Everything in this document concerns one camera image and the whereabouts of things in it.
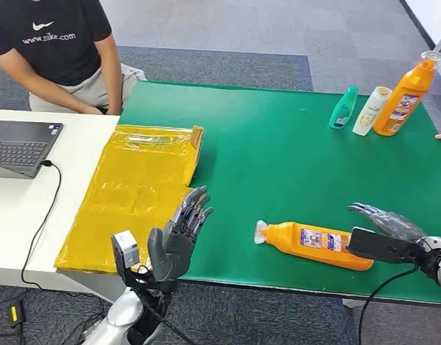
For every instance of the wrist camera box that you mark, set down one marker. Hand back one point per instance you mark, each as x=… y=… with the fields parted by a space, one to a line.
x=127 y=250
x=378 y=246

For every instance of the green shampoo bottle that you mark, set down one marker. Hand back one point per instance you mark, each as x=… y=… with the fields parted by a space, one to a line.
x=343 y=110

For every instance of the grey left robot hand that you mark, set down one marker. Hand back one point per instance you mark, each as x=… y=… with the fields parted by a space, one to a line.
x=173 y=252

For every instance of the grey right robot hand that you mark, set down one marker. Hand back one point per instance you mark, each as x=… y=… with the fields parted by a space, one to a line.
x=393 y=224

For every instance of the black adapter with yellow label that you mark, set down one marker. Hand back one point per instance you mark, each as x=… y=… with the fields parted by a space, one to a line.
x=15 y=313

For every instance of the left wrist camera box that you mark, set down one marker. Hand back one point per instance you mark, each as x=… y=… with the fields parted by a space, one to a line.
x=127 y=250

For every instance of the green table mat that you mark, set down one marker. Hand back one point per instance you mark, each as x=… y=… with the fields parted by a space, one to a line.
x=277 y=157

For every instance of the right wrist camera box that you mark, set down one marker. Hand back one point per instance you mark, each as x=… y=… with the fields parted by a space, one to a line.
x=378 y=246

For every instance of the white shampoo bottle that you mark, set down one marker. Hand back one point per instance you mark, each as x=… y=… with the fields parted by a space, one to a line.
x=369 y=112

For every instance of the orange detergent bottle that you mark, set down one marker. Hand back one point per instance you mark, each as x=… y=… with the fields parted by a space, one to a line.
x=403 y=102
x=313 y=244

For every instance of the grey laptop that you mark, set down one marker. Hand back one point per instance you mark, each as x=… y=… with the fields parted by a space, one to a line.
x=18 y=147

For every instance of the white desk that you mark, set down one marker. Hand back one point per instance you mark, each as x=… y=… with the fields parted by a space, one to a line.
x=18 y=219

